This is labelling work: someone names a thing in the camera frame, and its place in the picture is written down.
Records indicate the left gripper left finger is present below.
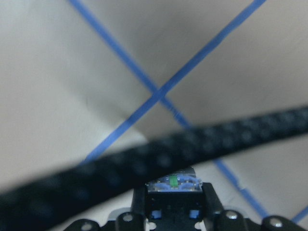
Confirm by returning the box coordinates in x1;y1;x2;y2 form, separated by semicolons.
115;186;146;231

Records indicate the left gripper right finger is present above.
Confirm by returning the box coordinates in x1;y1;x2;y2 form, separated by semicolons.
202;183;248;231

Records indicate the yellow push button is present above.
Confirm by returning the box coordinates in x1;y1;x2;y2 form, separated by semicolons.
145;167;203;231

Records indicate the black braided cable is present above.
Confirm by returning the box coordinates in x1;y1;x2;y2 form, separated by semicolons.
0;104;308;231

